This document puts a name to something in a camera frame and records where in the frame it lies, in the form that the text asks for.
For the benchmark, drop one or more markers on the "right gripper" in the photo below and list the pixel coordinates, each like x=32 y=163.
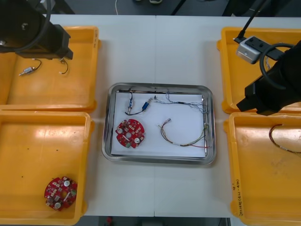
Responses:
x=261 y=99

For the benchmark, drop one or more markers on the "metal solenoid blue label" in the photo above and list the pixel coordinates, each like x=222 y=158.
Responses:
x=145 y=106

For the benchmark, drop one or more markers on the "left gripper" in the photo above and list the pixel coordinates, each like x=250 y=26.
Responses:
x=60 y=44

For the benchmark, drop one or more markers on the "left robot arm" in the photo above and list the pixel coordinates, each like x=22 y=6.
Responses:
x=23 y=30

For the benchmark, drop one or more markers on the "steel tray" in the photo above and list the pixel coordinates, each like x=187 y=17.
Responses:
x=106 y=131

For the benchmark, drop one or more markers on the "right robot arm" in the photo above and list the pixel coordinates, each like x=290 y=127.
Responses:
x=289 y=77

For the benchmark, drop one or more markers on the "round red circuit board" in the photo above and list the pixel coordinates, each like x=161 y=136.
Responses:
x=124 y=139
x=58 y=188

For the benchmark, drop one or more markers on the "yellow-orange plastic bin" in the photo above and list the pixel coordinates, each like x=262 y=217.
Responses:
x=258 y=188
x=82 y=82
x=35 y=153
x=228 y=70

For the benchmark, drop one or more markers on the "black slanted metal leg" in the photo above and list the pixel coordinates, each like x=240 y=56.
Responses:
x=178 y=7
x=229 y=8

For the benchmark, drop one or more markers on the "person's shoe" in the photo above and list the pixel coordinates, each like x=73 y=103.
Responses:
x=155 y=1

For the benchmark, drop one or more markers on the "metal solenoid blue-white label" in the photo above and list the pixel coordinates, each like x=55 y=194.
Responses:
x=129 y=103

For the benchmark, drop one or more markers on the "white paper sheet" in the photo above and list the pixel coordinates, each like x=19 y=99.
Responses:
x=178 y=127

